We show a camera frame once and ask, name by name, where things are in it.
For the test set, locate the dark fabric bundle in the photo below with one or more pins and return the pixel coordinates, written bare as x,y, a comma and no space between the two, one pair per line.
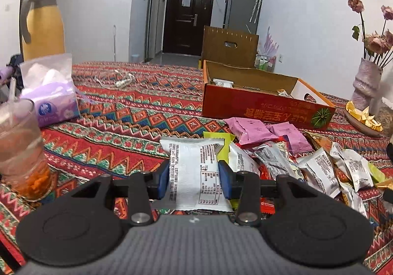
13,69

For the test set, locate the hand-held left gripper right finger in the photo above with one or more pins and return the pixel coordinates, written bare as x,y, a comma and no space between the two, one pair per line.
224,181

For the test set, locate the dried pink flowers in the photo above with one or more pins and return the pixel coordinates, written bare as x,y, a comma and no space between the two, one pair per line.
376,43

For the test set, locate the white folded umbrella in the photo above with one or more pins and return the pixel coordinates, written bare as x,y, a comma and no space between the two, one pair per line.
257,1

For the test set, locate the tray of yellow wrappers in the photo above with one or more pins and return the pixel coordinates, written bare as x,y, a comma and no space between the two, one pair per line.
363,118

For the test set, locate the paper notice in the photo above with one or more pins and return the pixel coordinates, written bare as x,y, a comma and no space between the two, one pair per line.
185,1

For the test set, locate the purple tissue pack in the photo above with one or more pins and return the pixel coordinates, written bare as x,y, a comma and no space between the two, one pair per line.
52,93

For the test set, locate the dark cloth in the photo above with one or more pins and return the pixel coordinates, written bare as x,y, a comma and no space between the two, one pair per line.
390,151

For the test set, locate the large pink snack packet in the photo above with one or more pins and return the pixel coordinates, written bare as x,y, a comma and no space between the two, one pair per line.
250,130

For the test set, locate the purple lavender bouquet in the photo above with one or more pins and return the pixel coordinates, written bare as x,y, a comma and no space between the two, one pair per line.
269,43

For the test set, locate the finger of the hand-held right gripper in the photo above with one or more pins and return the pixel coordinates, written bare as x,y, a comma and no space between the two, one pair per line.
388,195

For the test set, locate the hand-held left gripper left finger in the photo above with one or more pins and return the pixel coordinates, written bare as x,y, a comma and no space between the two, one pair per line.
164,181

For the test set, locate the clear storage basket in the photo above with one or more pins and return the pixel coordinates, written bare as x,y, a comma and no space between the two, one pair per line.
264,63

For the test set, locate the white snack packet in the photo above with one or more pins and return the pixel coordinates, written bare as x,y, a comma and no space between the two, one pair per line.
196,170

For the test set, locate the glass cup with orange contents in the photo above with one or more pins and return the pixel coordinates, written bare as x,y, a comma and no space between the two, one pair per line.
21,152

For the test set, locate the small pink snack packet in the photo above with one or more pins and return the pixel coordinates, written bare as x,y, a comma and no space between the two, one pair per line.
293,138

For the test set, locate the grey refrigerator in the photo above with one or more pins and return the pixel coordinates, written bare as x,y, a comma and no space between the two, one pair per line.
239,14

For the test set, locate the dark brown door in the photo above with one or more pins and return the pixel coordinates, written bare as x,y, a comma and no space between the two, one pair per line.
184,29

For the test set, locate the orange cardboard box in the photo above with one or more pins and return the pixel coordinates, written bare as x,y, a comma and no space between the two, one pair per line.
261,103

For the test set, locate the pink textured vase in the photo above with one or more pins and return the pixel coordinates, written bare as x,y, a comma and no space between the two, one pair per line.
365,84

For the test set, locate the yellow thermos jug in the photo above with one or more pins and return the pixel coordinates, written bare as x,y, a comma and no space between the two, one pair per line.
43,29

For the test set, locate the pile of assorted snack bags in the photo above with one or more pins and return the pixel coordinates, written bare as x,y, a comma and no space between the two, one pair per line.
316,167

